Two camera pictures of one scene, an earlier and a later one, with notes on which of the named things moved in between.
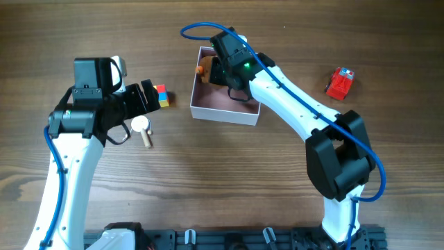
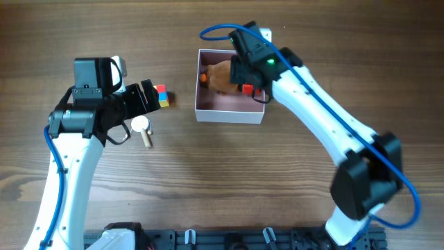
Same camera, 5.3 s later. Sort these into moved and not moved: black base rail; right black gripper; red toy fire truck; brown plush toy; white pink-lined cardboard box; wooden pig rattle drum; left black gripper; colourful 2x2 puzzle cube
Moved: red toy fire truck; brown plush toy; white pink-lined cardboard box; right black gripper
Not moved: colourful 2x2 puzzle cube; left black gripper; wooden pig rattle drum; black base rail
